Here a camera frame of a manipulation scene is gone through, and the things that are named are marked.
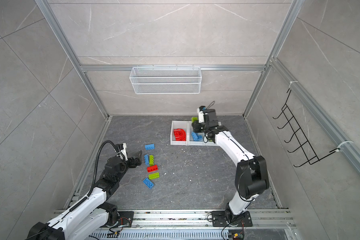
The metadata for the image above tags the white three-compartment bin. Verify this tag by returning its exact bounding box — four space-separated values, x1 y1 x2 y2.
170 121 218 146

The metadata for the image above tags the red arch lego piece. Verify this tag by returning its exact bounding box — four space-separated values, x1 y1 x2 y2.
173 129 187 142

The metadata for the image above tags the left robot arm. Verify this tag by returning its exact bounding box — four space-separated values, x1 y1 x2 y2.
27 140 144 240

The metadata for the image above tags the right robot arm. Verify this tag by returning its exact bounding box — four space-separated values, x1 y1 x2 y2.
192 106 270 224

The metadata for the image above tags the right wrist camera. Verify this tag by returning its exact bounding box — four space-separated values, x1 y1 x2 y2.
198 106 207 124

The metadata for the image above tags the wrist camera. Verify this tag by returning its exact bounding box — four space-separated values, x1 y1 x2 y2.
115 143 128 161
198 106 207 124

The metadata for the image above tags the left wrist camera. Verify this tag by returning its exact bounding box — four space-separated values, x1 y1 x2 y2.
115 143 128 161

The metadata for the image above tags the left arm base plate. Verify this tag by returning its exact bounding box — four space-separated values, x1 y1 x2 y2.
106 211 135 228

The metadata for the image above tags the white wire mesh basket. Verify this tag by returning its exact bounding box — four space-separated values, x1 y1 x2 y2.
130 67 202 95

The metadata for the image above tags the black wire hook rack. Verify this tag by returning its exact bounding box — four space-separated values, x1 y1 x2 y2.
272 89 341 168

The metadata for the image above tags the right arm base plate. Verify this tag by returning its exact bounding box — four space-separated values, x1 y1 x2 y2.
207 211 253 227

